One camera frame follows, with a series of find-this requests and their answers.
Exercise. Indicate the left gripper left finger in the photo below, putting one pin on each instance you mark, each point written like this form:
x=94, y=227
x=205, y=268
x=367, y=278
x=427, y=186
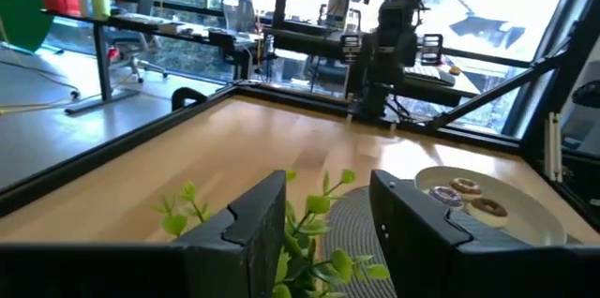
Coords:
x=244, y=251

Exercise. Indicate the mesh back office chair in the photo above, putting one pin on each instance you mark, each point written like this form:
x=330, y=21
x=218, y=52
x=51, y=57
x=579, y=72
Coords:
x=238, y=14

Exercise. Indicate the white tubes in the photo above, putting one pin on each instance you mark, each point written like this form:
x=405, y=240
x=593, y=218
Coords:
x=553, y=148

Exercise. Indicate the grey office chair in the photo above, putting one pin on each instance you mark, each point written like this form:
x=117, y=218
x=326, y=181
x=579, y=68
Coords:
x=140, y=45

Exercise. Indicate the pink-brown iced donut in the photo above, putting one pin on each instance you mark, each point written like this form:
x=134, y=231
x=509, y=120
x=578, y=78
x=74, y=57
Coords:
x=465, y=188

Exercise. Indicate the black table frame rail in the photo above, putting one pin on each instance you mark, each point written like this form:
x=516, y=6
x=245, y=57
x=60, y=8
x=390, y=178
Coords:
x=117, y=148

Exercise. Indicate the red box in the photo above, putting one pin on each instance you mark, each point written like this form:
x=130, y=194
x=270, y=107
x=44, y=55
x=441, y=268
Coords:
x=62, y=2

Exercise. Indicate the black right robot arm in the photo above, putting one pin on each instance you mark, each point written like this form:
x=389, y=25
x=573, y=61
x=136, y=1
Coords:
x=389, y=54

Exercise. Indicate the light green cup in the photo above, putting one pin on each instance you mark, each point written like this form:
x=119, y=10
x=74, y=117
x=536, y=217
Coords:
x=100, y=4

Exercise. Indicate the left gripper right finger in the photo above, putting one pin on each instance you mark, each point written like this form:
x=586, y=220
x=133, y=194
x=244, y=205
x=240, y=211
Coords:
x=417, y=242

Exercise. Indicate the beige round plate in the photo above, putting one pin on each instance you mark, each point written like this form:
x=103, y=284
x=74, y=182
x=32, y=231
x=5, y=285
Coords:
x=529, y=213

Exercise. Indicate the black diagonal frame strut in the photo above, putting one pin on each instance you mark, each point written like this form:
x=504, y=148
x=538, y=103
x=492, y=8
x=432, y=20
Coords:
x=492, y=94

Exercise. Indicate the grey woven round placemat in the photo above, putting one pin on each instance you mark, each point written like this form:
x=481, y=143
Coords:
x=351, y=227

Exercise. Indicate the purple iced donut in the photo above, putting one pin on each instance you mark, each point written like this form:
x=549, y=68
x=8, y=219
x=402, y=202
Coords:
x=445, y=196

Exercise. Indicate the chocolate donut with pink drizzle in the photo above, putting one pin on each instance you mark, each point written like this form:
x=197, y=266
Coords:
x=488, y=213

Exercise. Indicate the long black desk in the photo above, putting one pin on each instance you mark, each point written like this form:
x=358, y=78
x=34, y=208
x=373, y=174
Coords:
x=140, y=26

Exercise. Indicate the green round panel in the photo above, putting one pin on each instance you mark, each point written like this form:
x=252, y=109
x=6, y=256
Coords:
x=21, y=12

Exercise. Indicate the black frame post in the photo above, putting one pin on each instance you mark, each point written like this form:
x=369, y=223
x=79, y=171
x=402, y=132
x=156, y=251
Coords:
x=569, y=78

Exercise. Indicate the green plant in white pot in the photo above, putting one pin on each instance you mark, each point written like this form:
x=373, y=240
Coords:
x=304, y=242

